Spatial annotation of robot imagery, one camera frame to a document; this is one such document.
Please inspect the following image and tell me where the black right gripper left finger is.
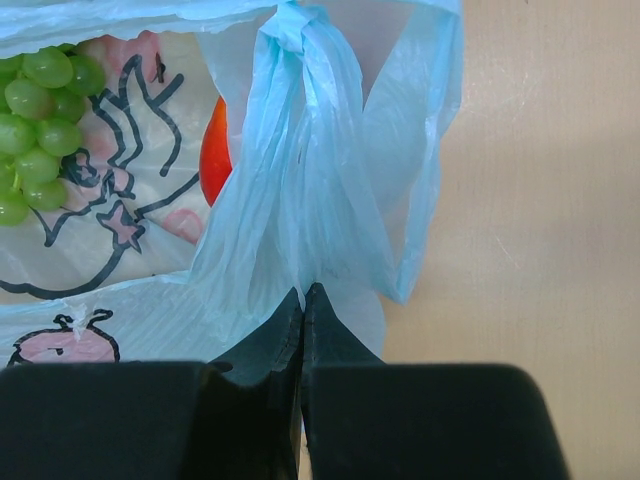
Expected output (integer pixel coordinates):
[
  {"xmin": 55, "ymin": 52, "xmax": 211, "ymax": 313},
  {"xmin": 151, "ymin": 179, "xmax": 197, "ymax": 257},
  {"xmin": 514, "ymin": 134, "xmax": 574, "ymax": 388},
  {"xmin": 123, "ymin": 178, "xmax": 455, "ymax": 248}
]
[{"xmin": 1, "ymin": 295, "xmax": 303, "ymax": 479}]

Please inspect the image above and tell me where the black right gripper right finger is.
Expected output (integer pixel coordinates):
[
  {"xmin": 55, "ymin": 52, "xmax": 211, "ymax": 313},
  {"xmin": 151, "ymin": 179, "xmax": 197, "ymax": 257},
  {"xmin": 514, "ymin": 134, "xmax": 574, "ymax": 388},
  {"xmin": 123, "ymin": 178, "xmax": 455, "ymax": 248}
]
[{"xmin": 302, "ymin": 283, "xmax": 570, "ymax": 479}]

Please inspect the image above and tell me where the red orange fruit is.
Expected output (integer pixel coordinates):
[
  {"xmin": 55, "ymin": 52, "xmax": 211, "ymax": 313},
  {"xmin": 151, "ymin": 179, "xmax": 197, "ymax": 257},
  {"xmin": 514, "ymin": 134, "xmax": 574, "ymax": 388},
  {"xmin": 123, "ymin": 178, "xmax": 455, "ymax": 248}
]
[{"xmin": 199, "ymin": 97, "xmax": 232, "ymax": 206}]

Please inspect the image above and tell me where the blue cartoon-print plastic bag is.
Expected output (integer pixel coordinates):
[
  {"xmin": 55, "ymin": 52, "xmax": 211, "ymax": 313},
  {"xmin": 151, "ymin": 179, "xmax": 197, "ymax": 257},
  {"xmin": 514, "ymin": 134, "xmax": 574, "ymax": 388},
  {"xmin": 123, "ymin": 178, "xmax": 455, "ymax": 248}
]
[{"xmin": 1, "ymin": 1, "xmax": 464, "ymax": 366}]

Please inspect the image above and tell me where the green grape bunch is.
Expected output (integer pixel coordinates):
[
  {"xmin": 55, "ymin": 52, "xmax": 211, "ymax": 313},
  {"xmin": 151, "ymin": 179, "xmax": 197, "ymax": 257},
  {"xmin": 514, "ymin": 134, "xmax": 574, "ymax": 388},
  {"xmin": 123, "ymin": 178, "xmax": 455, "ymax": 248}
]
[{"xmin": 1, "ymin": 43, "xmax": 106, "ymax": 227}]

